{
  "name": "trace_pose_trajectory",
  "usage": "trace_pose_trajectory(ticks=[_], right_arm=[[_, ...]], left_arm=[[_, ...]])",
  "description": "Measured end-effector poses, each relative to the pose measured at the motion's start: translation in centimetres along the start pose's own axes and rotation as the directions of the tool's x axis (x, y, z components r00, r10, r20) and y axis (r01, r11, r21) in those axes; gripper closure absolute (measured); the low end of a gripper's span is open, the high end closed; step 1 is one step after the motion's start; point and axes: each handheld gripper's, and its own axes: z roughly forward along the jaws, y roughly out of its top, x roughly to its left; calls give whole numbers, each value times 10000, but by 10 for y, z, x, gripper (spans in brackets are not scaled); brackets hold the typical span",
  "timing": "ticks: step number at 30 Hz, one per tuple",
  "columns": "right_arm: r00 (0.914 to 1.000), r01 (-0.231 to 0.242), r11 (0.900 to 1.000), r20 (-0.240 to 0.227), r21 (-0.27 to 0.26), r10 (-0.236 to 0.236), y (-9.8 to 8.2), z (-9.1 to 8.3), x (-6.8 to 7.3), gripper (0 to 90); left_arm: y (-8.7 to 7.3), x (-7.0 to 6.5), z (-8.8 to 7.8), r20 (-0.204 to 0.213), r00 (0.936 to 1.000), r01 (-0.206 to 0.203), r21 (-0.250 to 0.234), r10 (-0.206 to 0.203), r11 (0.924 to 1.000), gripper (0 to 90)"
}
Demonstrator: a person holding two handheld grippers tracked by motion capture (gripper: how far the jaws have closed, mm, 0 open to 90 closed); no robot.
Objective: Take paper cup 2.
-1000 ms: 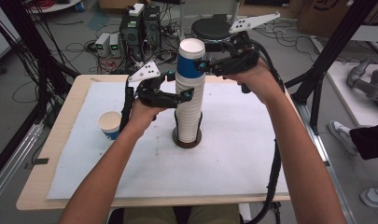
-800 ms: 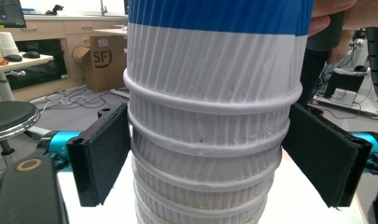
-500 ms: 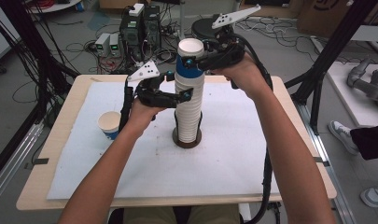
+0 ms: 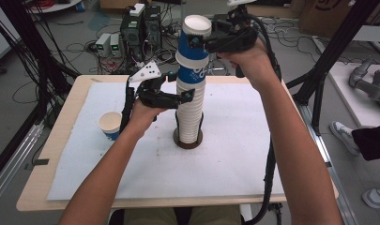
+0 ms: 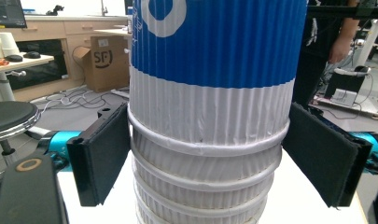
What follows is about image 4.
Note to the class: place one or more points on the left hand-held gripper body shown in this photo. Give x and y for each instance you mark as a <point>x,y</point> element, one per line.
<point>153,95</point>

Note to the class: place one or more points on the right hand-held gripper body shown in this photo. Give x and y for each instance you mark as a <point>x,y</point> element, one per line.
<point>234,39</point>

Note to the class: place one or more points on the blue single paper cup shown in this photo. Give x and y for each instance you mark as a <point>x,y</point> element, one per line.
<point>109,122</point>
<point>190,51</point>

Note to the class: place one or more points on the stack of paper cups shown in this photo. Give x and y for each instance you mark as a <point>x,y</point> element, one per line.
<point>189,115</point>

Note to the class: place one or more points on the brown round cup holder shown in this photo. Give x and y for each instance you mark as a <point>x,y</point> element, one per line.
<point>187,146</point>

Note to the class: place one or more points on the person's left hand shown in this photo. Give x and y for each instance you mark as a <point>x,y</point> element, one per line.
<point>144,118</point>

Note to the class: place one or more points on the person's right hand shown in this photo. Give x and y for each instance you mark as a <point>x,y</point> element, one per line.
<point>255,64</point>

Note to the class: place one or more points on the white table mat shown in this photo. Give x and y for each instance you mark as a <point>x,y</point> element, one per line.
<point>215,131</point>

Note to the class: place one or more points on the black computer tower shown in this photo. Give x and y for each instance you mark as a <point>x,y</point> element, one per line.
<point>133,34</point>
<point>153,26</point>

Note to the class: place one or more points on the grey power supply box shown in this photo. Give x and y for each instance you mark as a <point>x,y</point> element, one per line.
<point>103,43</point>
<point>115,44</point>

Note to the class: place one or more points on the white box on tower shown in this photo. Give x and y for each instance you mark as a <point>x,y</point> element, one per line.
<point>137,9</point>

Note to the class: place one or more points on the person's khaki trouser legs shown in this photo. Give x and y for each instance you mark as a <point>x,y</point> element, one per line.
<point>147,216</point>

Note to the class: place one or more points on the black tape strip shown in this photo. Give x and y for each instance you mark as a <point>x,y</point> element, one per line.
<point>41,162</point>

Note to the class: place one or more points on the white round table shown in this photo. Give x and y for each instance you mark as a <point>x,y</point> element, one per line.
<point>53,6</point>

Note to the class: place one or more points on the white floor platform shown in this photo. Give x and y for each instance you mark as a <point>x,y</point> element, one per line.
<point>356,106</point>

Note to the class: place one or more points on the black metal frame post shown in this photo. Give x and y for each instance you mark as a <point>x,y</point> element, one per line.
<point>334,47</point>

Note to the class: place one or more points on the aluminium floor rail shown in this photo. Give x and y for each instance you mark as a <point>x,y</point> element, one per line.
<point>344,193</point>
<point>12,159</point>

